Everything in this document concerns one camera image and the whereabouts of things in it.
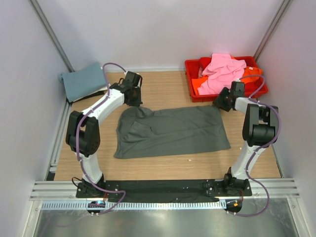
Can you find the slotted cable duct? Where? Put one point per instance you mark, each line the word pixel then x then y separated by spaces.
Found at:
pixel 97 205

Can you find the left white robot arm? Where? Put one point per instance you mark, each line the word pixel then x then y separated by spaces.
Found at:
pixel 83 131

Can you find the pink t shirt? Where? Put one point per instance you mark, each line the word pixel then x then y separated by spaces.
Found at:
pixel 221 72

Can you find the folded blue t shirt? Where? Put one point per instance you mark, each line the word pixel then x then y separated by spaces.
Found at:
pixel 68 80

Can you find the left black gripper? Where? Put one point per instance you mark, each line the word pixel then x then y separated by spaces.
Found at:
pixel 138 101

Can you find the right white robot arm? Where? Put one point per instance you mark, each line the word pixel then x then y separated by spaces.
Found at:
pixel 261 128

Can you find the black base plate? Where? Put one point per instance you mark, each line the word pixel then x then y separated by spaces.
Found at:
pixel 180 191

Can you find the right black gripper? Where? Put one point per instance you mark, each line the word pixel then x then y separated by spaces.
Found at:
pixel 218 100

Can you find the folded black t shirt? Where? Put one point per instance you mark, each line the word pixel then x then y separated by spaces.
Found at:
pixel 97 93

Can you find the orange t shirt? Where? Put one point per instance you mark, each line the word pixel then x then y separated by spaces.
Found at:
pixel 249 74

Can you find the grey t shirt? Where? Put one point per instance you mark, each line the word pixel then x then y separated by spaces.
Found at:
pixel 143 133

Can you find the aluminium front rail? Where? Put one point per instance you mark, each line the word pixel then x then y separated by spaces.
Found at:
pixel 65 190

